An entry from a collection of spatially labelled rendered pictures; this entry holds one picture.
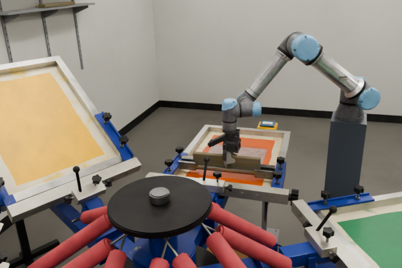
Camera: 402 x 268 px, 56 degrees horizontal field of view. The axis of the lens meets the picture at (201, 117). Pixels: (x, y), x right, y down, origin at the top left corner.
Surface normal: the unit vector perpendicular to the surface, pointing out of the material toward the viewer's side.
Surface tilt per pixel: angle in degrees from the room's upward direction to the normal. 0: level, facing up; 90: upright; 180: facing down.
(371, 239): 0
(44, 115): 32
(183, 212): 0
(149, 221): 0
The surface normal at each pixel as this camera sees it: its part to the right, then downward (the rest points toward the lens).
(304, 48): -0.04, 0.26
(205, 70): -0.29, 0.33
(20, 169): 0.34, -0.67
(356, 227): -0.03, -0.94
